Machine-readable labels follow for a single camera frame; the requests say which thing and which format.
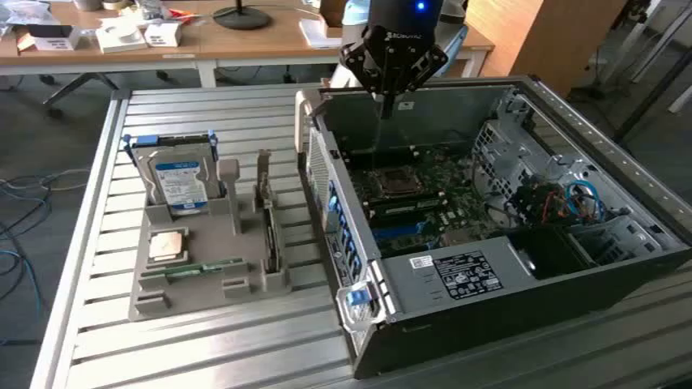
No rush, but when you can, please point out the white paper stack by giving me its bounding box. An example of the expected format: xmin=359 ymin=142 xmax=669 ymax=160
xmin=298 ymin=18 xmax=345 ymax=50

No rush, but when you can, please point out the grey wheeled table foot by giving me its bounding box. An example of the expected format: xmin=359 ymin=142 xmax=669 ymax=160
xmin=42 ymin=72 xmax=119 ymax=118

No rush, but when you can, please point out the blue data wire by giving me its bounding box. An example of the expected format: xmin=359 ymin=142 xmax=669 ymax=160
xmin=561 ymin=179 xmax=607 ymax=223

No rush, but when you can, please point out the black round lamp base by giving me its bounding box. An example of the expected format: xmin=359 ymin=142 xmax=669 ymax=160
xmin=211 ymin=0 xmax=271 ymax=31

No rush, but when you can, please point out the white cable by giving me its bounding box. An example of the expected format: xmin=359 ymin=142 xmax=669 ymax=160
xmin=0 ymin=168 xmax=90 ymax=191

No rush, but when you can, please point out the green RAM stick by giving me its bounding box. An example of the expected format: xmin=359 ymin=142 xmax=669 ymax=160
xmin=374 ymin=200 xmax=442 ymax=215
xmin=139 ymin=259 xmax=243 ymax=280

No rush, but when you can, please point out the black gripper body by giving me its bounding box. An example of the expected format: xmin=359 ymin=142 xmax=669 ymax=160
xmin=361 ymin=0 xmax=439 ymax=93

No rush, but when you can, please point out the clear plastic bag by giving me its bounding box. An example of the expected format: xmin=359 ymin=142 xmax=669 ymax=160
xmin=0 ymin=0 xmax=54 ymax=26

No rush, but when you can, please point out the grey plastic parts rack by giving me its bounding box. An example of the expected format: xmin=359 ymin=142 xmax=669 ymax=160
xmin=126 ymin=159 xmax=295 ymax=323

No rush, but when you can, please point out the small white box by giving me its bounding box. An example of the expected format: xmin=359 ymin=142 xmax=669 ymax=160
xmin=143 ymin=22 xmax=182 ymax=49

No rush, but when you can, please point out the blue case latch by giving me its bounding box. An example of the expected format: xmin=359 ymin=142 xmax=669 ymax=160
xmin=345 ymin=285 xmax=379 ymax=305

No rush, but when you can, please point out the green motherboard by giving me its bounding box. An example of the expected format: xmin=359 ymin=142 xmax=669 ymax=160
xmin=345 ymin=145 xmax=519 ymax=260

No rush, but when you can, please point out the grey power supply unit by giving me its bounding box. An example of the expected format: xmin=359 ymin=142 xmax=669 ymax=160
xmin=371 ymin=236 xmax=539 ymax=316

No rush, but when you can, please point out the CPU socket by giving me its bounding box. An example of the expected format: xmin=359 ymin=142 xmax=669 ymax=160
xmin=366 ymin=165 xmax=426 ymax=199

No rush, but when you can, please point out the black open PC case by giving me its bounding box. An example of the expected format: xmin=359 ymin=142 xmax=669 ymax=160
xmin=294 ymin=74 xmax=692 ymax=381

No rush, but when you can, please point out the wooden desk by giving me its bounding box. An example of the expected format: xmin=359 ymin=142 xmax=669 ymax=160
xmin=0 ymin=0 xmax=495 ymax=88

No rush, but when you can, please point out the hard disk in blue carrier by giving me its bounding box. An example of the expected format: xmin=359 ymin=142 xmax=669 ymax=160
xmin=122 ymin=130 xmax=219 ymax=218

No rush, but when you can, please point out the wooden cabinet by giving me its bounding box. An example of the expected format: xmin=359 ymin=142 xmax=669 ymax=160
xmin=463 ymin=0 xmax=631 ymax=98

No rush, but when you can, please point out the green graphics card black fan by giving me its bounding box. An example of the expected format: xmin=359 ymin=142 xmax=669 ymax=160
xmin=253 ymin=148 xmax=285 ymax=276

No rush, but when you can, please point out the blue cable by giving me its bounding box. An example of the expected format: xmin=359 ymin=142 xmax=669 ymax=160
xmin=0 ymin=190 xmax=49 ymax=345

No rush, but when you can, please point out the brown cardboard box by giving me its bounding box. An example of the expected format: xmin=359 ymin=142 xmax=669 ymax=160
xmin=317 ymin=0 xmax=346 ymax=28

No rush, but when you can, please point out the silver CPU chip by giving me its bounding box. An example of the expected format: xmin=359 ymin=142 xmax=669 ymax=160
xmin=147 ymin=231 xmax=187 ymax=260

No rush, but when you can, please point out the silver metal disk bay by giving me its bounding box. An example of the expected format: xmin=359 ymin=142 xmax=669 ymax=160
xmin=563 ymin=214 xmax=669 ymax=267

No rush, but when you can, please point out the blue expansion slot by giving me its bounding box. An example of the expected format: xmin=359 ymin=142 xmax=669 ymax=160
xmin=371 ymin=224 xmax=427 ymax=241

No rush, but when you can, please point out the white box with tape roll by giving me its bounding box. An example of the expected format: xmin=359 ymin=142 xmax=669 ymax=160
xmin=94 ymin=18 xmax=147 ymax=54

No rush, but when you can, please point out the orange wire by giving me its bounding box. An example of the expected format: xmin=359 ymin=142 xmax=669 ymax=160
xmin=542 ymin=188 xmax=571 ymax=222

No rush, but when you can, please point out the white box with black insert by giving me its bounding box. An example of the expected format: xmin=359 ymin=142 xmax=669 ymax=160
xmin=25 ymin=24 xmax=82 ymax=52

